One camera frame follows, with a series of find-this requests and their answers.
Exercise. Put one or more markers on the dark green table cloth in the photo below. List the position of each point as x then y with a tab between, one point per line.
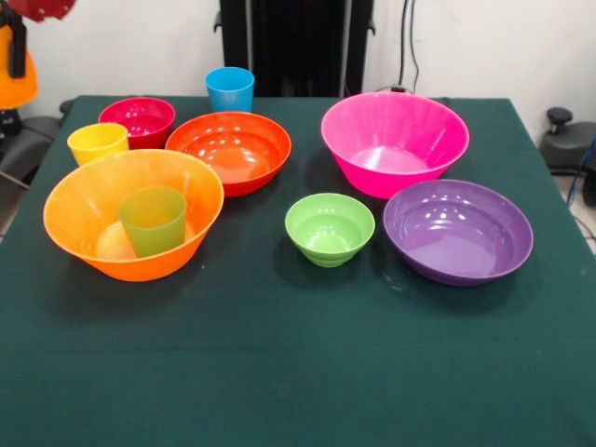
326	349

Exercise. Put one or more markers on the large pink bowl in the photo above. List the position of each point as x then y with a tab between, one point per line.
391	153

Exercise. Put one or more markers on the small green bowl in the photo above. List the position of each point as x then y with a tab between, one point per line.
328	233

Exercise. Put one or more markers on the yellow cup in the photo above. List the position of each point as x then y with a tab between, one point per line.
95	144

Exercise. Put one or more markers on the black chair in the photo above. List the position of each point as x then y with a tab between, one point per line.
28	139

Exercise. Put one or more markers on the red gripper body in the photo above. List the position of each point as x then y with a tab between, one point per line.
42	9

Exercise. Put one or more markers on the black floor device with knob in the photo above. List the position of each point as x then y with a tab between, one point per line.
563	149

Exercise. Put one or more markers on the blue cup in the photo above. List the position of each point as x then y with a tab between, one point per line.
228	93

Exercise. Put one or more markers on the wide red bowl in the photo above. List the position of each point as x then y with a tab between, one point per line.
223	153

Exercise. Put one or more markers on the green cup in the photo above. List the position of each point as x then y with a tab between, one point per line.
153	223

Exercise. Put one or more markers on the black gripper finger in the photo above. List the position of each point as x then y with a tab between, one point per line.
17	46

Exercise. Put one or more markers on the orange cup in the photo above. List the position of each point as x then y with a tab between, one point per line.
25	90

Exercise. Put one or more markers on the large orange bowl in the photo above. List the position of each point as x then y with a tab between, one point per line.
84	209

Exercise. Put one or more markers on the wide purple bowl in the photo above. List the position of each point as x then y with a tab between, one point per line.
456	233

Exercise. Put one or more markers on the small crimson bowl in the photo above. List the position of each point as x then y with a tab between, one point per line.
139	121

